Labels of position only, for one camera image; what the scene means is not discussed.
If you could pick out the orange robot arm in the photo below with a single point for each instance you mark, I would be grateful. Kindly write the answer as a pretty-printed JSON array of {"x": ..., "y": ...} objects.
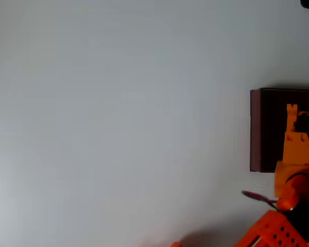
[{"x": 273, "y": 231}]

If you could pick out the dark red box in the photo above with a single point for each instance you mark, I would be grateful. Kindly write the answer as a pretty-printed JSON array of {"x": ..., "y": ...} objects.
[{"x": 269, "y": 128}]

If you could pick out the gripper camera with orange mount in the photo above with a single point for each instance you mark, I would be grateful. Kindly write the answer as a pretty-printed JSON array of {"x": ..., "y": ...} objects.
[{"x": 302, "y": 123}]

